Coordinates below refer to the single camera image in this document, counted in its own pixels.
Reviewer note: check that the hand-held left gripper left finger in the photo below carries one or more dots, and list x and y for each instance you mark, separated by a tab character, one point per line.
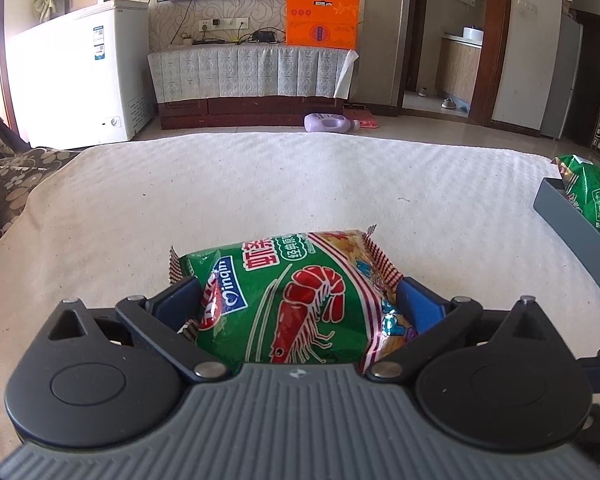
177	300

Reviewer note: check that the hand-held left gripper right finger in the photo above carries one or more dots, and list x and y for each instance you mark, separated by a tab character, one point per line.
420	305

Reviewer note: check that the green shrimp chip bag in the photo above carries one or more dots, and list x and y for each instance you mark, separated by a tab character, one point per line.
290	305
592	195

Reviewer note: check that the grey cardboard box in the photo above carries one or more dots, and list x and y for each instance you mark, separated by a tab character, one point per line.
565	215

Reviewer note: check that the red floor mat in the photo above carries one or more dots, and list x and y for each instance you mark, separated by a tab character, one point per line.
362	116

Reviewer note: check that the brown dotted sofa cushion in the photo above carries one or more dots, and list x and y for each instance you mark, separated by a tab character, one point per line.
15	185

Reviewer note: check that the dark wooden cabinet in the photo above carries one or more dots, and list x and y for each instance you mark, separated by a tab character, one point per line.
250	110

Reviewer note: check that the purple detergent bottle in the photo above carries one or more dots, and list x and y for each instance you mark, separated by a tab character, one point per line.
327	123

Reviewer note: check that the wooden kitchen cabinet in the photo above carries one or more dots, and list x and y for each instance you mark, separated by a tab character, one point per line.
457	70

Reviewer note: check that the white patterned cabinet cloth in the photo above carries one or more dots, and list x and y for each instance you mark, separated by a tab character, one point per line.
245	70

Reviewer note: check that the white chest freezer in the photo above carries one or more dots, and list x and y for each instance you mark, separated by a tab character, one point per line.
75	75

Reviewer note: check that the silver refrigerator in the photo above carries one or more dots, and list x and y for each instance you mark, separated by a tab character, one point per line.
560	80

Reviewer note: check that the white pot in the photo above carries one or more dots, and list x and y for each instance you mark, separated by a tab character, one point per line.
473	34

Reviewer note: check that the black router box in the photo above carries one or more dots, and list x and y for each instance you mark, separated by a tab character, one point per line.
264	36

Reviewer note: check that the orange cardboard box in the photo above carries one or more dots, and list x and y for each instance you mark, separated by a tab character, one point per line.
322	17

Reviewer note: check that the brown wooden door frame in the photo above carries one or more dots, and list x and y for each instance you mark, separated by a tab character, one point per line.
492	40

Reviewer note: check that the white wall sockets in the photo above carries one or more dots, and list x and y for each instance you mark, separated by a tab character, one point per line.
222	23

